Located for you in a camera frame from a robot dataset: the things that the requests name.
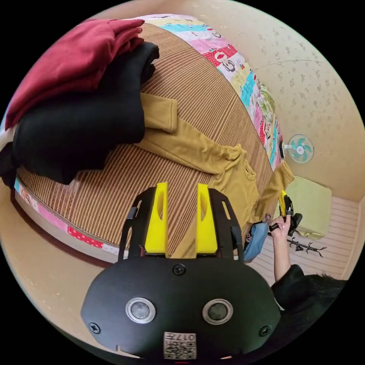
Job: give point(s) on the person's body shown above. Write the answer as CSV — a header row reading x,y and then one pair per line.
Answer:
x,y
305,293

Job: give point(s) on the light green covered box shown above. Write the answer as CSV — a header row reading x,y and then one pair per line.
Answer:
x,y
309,205

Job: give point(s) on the pile of clothes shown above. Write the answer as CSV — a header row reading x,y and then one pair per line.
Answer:
x,y
71,114

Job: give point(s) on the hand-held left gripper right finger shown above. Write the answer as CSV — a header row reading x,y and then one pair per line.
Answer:
x,y
206,233

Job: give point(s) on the person's right hand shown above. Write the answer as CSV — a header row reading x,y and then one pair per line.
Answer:
x,y
281,229

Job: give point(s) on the bed with woven mat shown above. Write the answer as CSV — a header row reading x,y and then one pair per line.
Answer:
x,y
199,85

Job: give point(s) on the black coat stand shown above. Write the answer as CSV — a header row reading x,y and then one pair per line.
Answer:
x,y
302,244

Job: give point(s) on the wall fan with teal blades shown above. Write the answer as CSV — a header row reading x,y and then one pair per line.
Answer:
x,y
300,149

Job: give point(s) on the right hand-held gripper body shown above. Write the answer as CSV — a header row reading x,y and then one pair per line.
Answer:
x,y
293,221

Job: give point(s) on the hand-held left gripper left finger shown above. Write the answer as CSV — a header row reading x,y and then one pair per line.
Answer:
x,y
155,228

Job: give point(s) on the brown long sleeve shirt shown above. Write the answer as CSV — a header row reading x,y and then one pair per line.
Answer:
x,y
196,148

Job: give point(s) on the person's right forearm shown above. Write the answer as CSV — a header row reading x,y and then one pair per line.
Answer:
x,y
282,256

